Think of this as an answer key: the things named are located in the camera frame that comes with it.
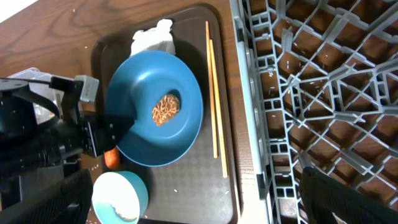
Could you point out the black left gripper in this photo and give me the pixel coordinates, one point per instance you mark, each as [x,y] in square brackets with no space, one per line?
[93,135]

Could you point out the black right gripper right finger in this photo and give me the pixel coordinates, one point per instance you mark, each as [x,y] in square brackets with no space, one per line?
[324,198]

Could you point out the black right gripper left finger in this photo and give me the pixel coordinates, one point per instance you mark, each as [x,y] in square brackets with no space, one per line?
[67,201]

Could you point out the orange carrot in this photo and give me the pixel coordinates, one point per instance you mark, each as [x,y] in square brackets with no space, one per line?
[112,158]

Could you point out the dark blue plate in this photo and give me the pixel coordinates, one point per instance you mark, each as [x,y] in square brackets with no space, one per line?
[136,87]

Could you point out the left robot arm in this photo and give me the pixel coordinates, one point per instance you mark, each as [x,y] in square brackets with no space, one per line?
[36,133]

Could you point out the grey dishwasher rack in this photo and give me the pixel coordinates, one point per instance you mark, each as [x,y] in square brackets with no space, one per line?
[319,82]

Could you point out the light blue rice bowl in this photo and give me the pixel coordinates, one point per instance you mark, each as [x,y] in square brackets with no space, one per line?
[119,198]

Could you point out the brown food piece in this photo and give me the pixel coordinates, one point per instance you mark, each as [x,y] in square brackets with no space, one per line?
[165,109]

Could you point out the clear plastic bin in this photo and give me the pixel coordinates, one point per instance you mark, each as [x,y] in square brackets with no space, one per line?
[55,96]

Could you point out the crumpled white napkin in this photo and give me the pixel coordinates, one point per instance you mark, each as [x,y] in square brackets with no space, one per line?
[156,38]

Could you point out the wooden chopstick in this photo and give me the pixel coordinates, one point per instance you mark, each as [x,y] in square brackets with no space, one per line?
[218,112]
[211,93]

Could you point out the brown serving tray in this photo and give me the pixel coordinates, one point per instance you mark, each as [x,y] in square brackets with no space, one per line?
[176,161]

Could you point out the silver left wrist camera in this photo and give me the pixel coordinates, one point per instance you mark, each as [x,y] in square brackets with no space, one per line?
[89,89]

